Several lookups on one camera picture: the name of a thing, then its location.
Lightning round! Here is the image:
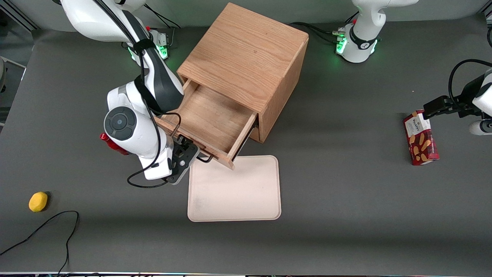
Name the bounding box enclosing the wooden drawer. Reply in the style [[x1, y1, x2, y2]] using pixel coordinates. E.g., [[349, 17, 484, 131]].
[[156, 79, 259, 170]]

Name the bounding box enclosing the red tartan shortbread box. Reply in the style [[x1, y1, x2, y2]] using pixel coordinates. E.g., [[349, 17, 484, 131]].
[[403, 110, 440, 166]]

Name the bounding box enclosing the red bottle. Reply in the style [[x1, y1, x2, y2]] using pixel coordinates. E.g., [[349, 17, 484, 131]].
[[100, 133, 130, 156]]

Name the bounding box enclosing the beige plastic tray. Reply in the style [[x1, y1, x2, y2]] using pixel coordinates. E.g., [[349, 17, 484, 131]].
[[187, 155, 282, 222]]

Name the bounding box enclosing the oak wood cabinet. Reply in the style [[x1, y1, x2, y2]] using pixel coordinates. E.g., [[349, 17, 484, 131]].
[[177, 2, 310, 144]]

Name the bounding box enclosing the yellow lemon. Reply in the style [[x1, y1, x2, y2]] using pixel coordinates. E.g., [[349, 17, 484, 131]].
[[29, 192, 48, 213]]

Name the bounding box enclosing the black left arm wrist cable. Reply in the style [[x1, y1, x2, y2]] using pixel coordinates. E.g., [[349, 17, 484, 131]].
[[448, 59, 492, 106]]

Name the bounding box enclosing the black arm wrist cable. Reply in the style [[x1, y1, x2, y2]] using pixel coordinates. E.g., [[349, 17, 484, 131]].
[[448, 59, 492, 106], [92, 0, 182, 189]]

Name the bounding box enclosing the black right arm wrist cable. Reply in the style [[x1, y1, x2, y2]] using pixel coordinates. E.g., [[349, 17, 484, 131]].
[[92, 0, 182, 189]]

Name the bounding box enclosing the thin black loose cable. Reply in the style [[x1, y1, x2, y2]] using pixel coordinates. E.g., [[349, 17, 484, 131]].
[[0, 210, 80, 276]]

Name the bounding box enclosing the black right arm base cable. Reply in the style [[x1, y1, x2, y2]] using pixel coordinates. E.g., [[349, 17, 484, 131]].
[[145, 4, 181, 30]]

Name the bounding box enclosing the black arm base cable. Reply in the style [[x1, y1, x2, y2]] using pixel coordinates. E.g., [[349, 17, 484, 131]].
[[145, 4, 181, 30], [290, 22, 339, 43]]

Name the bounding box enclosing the black left arm base cable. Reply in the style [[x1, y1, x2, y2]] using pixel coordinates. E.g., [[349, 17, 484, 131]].
[[290, 22, 339, 43]]

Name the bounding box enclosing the aluminium frame rail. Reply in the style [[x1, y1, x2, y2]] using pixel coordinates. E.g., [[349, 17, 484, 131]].
[[0, 3, 40, 31]]

